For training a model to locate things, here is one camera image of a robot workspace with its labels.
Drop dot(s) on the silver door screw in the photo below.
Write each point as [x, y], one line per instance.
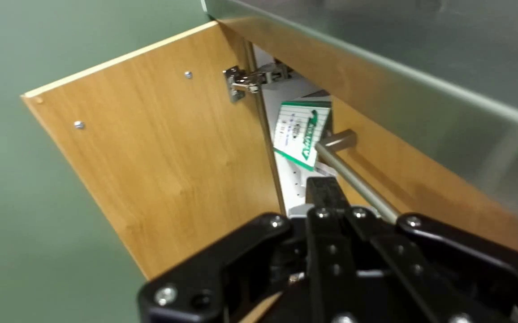
[79, 124]
[188, 74]

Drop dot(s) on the green and white box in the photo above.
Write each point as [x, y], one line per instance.
[296, 131]

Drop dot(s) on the silver door hinge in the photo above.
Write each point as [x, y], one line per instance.
[240, 81]

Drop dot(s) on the wooden cabinet door with screws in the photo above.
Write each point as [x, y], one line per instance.
[168, 162]

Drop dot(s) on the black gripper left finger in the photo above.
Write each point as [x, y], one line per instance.
[210, 275]

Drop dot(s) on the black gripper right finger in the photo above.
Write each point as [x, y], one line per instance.
[448, 269]

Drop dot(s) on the wooden cabinet with steel counter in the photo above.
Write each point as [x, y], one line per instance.
[419, 54]

